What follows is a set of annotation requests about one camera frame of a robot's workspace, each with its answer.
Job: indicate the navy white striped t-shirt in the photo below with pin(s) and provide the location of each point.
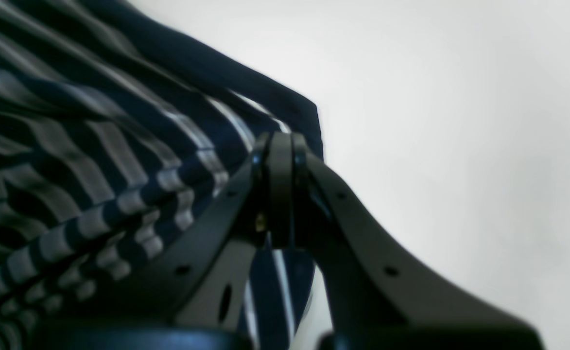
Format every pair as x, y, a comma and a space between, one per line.
116, 133

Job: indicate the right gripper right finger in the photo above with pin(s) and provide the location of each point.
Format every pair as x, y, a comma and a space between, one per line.
371, 280

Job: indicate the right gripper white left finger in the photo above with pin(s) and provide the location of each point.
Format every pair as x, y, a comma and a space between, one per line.
199, 279

